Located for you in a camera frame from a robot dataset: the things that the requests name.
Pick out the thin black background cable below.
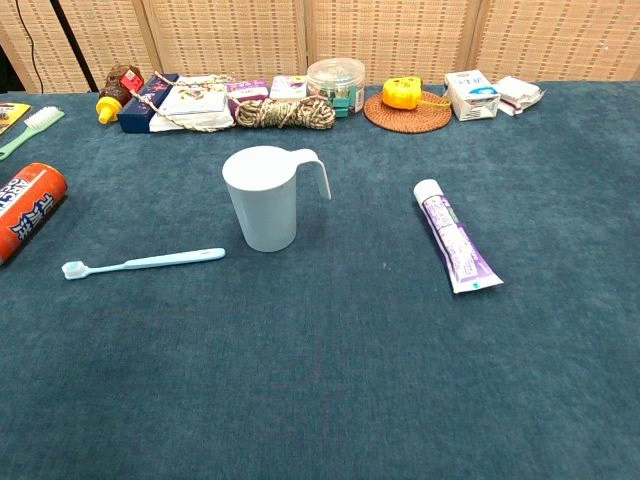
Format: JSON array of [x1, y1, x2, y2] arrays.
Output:
[[14, 0, 46, 94]]

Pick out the navy blue flat box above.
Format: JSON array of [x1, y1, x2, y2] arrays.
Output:
[[118, 73, 180, 135]]

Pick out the small purple box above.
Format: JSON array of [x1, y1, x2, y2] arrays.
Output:
[[225, 79, 271, 121]]

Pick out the white tissue packet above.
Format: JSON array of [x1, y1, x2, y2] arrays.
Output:
[[494, 75, 547, 117]]

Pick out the light blue toothbrush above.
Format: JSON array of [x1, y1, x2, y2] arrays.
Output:
[[61, 247, 227, 282]]

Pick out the yellow razor blister pack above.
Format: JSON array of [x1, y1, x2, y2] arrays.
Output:
[[0, 102, 32, 137]]

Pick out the round woven rattan coaster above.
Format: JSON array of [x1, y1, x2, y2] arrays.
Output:
[[363, 91, 454, 134]]

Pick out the clear jar of binder clips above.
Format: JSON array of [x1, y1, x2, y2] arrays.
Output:
[[306, 57, 368, 115]]

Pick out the orange soda can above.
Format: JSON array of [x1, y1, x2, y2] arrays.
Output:
[[0, 162, 69, 266]]

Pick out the yellow tape measure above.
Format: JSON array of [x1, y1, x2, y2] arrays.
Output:
[[381, 75, 451, 111]]

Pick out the mint green scrub brush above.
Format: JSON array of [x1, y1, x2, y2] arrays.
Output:
[[0, 105, 66, 162]]

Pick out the brown syrup bottle yellow cap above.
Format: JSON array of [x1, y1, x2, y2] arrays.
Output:
[[96, 64, 145, 125]]

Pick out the white blue milk carton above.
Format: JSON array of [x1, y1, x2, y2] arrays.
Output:
[[442, 69, 502, 123]]

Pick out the white printed snack bag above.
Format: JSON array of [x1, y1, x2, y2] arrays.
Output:
[[148, 75, 236, 133]]

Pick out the small white purple carton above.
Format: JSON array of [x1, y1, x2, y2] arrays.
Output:
[[269, 74, 309, 101]]

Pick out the bamboo folding screen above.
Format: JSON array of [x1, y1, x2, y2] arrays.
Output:
[[0, 0, 640, 95]]

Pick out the black tripod stand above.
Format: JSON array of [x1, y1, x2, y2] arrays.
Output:
[[49, 0, 100, 94]]

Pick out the pale blue cup with handle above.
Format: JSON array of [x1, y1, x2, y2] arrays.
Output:
[[221, 145, 333, 254]]

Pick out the coiled beige rope bundle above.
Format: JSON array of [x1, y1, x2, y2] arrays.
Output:
[[234, 94, 337, 131]]

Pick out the red white twisted cord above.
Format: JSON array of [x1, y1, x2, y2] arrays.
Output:
[[134, 71, 236, 134]]

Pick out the purple white toothpaste tube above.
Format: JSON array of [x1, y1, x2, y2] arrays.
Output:
[[412, 178, 505, 295]]

